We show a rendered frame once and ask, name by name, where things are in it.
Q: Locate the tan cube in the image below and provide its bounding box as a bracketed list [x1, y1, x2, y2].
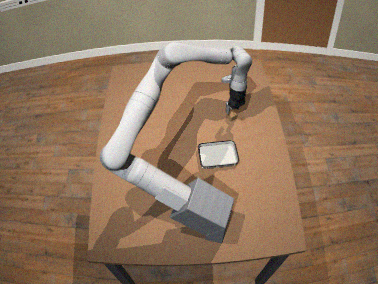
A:
[227, 110, 237, 121]

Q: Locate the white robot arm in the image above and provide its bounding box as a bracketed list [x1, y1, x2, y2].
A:
[100, 42, 252, 211]

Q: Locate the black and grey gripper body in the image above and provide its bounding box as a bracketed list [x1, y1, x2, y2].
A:
[221, 74, 247, 109]

